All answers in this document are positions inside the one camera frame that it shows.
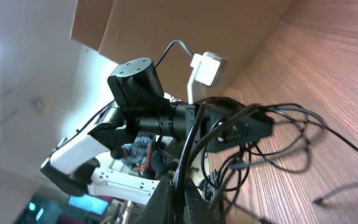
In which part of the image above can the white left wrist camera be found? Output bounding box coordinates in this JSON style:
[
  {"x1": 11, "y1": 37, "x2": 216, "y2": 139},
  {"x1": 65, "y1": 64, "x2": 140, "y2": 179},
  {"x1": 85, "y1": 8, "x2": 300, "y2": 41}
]
[{"x1": 186, "y1": 52, "x2": 228, "y2": 104}]

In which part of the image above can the thin black micro USB cable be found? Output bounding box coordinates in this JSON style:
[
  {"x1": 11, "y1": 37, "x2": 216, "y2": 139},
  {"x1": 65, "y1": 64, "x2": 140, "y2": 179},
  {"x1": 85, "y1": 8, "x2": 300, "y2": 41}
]
[{"x1": 197, "y1": 104, "x2": 358, "y2": 224}]

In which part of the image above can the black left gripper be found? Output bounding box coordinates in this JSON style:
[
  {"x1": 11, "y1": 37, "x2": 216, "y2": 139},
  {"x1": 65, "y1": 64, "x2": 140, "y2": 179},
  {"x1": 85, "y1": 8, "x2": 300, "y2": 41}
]
[{"x1": 193, "y1": 96, "x2": 274, "y2": 152}]

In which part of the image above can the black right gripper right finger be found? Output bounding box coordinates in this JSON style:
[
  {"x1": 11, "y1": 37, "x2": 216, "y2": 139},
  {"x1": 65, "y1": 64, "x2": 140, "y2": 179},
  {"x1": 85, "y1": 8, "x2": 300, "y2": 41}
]
[{"x1": 184, "y1": 179, "x2": 221, "y2": 224}]

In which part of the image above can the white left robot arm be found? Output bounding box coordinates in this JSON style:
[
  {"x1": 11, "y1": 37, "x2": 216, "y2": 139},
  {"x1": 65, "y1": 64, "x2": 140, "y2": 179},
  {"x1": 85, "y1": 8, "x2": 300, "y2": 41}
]
[{"x1": 40, "y1": 57, "x2": 273, "y2": 204}]

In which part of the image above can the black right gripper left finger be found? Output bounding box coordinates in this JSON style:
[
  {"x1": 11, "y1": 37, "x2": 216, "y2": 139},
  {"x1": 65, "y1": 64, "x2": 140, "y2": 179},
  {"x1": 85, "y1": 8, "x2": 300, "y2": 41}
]
[{"x1": 134, "y1": 177, "x2": 179, "y2": 224}]

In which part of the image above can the person in blue shirt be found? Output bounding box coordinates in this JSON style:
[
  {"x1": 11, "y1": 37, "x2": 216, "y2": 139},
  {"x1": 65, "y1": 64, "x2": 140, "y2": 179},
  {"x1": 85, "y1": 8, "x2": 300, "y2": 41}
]
[{"x1": 110, "y1": 136, "x2": 154, "y2": 172}]

